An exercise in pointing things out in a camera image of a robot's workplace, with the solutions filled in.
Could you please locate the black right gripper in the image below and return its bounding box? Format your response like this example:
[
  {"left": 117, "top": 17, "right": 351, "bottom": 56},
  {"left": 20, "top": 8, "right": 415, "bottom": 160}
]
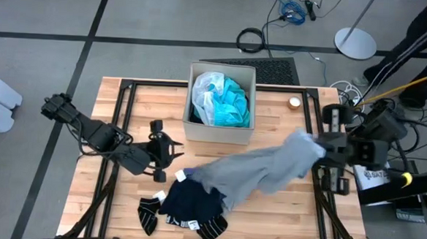
[{"left": 314, "top": 132, "right": 415, "bottom": 189}]

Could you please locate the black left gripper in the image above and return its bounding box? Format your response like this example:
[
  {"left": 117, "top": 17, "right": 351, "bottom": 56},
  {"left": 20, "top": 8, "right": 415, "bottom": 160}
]
[{"left": 143, "top": 118, "right": 186, "bottom": 184}]

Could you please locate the beige fabric storage box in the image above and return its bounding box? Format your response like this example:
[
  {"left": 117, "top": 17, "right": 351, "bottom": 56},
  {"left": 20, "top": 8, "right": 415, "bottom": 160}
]
[{"left": 181, "top": 60, "right": 259, "bottom": 146}]

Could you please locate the navy dotted garment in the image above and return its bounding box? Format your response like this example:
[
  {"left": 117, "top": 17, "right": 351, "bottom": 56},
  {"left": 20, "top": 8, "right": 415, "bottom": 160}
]
[{"left": 157, "top": 169, "right": 230, "bottom": 232}]

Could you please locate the white sheer garment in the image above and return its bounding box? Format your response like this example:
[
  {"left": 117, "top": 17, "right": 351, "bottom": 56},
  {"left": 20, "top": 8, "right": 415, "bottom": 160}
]
[{"left": 190, "top": 70, "right": 227, "bottom": 126}]

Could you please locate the turquoise garment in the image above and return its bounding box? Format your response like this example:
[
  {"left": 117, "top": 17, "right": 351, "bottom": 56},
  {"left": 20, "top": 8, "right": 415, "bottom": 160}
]
[{"left": 197, "top": 76, "right": 254, "bottom": 129}]

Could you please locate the grey shirt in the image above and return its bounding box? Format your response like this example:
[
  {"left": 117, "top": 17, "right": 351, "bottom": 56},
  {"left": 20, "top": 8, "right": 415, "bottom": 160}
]
[{"left": 181, "top": 124, "right": 328, "bottom": 217}]

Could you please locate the white printed paper sign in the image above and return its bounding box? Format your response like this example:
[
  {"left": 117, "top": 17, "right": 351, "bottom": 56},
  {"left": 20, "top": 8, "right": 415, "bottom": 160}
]
[{"left": 352, "top": 164, "right": 391, "bottom": 192}]

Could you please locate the small round tape roll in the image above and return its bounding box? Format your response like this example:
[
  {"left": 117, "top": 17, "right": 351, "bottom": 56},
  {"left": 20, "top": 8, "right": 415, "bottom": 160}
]
[{"left": 287, "top": 96, "right": 303, "bottom": 111}]

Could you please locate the yellow tape tag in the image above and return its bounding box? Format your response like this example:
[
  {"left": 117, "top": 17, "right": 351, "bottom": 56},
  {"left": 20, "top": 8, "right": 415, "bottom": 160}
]
[{"left": 401, "top": 172, "right": 415, "bottom": 189}]

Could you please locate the black desk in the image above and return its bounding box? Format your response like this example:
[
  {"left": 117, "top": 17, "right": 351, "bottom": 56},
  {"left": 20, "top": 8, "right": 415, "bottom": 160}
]
[{"left": 353, "top": 167, "right": 427, "bottom": 239}]

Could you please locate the teal flat box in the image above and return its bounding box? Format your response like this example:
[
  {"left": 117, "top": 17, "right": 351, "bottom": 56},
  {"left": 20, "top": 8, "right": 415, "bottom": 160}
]
[{"left": 394, "top": 208, "right": 427, "bottom": 224}]

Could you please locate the black floor mat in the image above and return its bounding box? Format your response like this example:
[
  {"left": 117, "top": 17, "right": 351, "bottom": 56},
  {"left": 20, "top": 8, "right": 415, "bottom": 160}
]
[{"left": 197, "top": 52, "right": 303, "bottom": 87}]

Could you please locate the round grey stand base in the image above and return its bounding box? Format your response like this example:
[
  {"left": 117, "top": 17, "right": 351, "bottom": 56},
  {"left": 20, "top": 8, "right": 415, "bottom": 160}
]
[{"left": 333, "top": 26, "right": 379, "bottom": 62}]

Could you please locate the grey stand pole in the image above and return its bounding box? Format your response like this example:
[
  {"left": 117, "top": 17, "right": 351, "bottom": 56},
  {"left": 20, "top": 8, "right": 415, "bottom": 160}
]
[{"left": 340, "top": 0, "right": 379, "bottom": 48}]

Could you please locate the black power strip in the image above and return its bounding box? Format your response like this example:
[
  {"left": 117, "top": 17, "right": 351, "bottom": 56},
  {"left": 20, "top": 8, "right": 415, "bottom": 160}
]
[{"left": 303, "top": 0, "right": 319, "bottom": 23}]

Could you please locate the white cable bundle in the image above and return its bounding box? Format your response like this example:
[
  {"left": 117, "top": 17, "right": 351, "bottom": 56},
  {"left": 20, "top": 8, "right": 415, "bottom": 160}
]
[{"left": 325, "top": 79, "right": 365, "bottom": 108}]

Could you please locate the black metal table frame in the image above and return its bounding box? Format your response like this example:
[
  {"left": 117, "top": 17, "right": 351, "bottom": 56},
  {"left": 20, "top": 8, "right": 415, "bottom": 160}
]
[{"left": 60, "top": 74, "right": 376, "bottom": 239}]

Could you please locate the yellow cable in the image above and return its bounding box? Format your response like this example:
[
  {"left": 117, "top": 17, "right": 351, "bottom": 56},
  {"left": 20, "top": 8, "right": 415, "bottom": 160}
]
[{"left": 358, "top": 64, "right": 427, "bottom": 110}]

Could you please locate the coiled black cable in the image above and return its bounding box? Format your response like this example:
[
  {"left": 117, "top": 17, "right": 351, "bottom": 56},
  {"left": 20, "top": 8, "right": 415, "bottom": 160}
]
[{"left": 235, "top": 26, "right": 268, "bottom": 55}]

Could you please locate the coiled blue cable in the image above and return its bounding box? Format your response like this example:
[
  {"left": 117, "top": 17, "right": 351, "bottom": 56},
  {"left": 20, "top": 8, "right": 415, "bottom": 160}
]
[{"left": 276, "top": 0, "right": 309, "bottom": 26}]

